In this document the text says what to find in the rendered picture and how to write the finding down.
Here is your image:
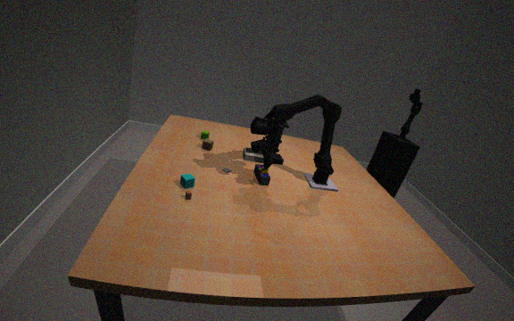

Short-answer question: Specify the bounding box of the teal cube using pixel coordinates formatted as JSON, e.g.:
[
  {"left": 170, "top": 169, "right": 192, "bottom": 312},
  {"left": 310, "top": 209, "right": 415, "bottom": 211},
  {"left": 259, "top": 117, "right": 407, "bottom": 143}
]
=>
[{"left": 180, "top": 174, "right": 195, "bottom": 189}]

